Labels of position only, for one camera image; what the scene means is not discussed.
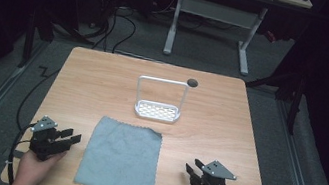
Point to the white-legged wooden desk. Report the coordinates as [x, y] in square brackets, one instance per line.
[215, 11]

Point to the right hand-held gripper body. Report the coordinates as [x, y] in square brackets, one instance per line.
[214, 178]

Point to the blue-grey cleaning cloth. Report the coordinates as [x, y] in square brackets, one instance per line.
[119, 159]

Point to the black metal stand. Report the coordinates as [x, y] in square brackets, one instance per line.
[296, 101]
[29, 39]

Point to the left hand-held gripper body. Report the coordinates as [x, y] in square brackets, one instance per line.
[42, 144]

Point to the small red object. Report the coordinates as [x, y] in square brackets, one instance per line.
[271, 36]

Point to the white rack with perforated tray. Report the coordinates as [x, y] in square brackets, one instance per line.
[156, 110]

